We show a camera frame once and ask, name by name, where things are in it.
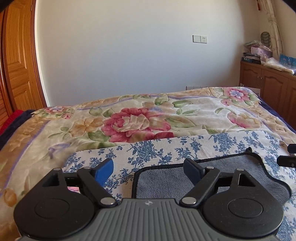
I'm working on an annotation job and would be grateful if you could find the purple and grey towel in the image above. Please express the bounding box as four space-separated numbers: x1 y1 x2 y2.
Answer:
132 152 292 208

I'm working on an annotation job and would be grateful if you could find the pink cotton tissue box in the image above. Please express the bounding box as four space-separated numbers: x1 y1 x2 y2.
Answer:
67 186 80 193

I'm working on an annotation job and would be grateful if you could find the dark blue bed sheet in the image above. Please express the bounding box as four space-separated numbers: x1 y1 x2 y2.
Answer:
258 96 295 133

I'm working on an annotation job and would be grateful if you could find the blue floral white cloth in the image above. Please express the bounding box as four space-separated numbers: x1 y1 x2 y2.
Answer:
63 130 295 240

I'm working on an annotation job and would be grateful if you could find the floral beige blanket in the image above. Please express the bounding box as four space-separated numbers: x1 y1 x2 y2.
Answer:
1 87 295 240

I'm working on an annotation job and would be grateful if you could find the wooden side cabinet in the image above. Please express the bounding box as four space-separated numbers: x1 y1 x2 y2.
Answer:
239 61 295 129

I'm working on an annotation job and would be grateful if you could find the blue picture box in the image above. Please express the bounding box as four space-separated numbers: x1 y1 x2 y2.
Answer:
280 54 296 70

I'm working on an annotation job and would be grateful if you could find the cream folded cloth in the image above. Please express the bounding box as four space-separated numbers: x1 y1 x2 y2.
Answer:
263 57 295 75

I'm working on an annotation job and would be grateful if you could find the red cloth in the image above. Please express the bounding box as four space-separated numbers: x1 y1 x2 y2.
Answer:
0 110 24 135

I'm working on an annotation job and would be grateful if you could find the pink patterned box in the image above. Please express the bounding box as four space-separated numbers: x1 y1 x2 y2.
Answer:
250 46 273 59

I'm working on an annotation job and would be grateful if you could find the dark book stack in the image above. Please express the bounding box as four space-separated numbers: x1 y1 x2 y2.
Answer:
241 52 261 65

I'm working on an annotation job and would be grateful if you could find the patterned cream curtain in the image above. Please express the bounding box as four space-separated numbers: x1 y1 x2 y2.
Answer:
261 0 285 59

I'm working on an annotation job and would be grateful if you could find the wooden wardrobe door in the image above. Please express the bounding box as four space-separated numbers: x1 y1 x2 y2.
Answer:
1 0 47 124

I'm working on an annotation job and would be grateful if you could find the green hand fan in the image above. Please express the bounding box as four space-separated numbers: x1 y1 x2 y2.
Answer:
260 31 272 48

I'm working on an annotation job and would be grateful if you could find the white wall socket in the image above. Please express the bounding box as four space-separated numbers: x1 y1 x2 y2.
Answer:
193 35 208 44

